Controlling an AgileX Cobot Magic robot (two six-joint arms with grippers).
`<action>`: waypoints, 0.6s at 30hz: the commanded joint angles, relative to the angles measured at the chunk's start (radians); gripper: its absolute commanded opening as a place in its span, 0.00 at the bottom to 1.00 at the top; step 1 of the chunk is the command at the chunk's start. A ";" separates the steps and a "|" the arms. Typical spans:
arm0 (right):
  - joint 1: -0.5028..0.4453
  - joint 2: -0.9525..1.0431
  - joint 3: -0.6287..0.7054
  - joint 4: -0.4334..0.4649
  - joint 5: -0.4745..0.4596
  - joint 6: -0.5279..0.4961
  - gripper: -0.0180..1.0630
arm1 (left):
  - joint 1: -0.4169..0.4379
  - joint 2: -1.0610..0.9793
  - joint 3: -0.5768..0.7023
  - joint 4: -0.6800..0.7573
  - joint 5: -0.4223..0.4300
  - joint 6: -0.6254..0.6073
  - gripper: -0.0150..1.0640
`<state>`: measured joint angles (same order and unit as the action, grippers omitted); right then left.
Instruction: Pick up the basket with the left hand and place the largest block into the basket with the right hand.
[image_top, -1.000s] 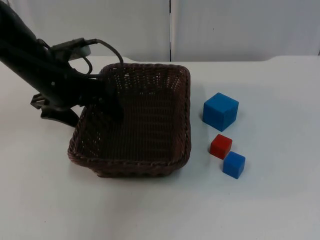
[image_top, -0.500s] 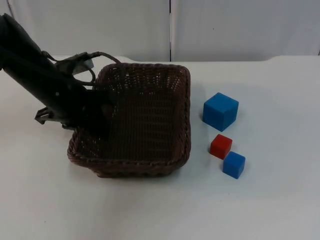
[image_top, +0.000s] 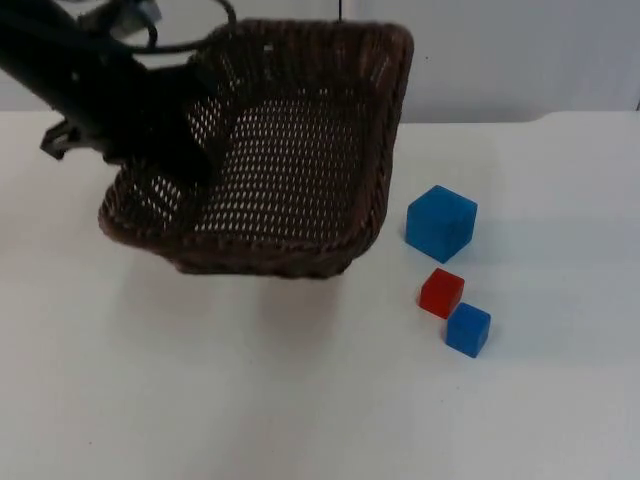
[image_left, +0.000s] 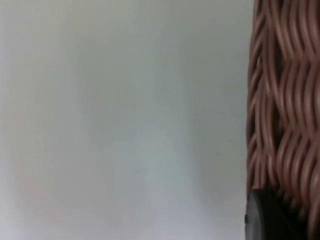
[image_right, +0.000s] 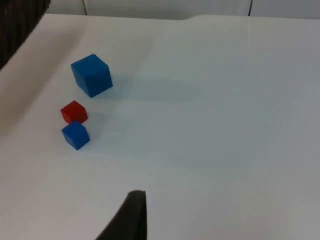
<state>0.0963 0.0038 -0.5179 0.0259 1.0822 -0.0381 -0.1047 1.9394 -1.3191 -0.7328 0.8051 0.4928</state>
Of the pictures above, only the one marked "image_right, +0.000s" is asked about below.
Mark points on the small blue cube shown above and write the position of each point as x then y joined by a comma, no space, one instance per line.
75,135

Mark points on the large blue cube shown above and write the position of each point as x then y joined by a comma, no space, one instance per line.
92,75

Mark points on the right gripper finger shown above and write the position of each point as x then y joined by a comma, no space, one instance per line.
131,220

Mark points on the dark brown wicker basket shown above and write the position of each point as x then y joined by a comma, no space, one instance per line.
17,25

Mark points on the small red cube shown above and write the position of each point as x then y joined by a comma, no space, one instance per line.
74,111

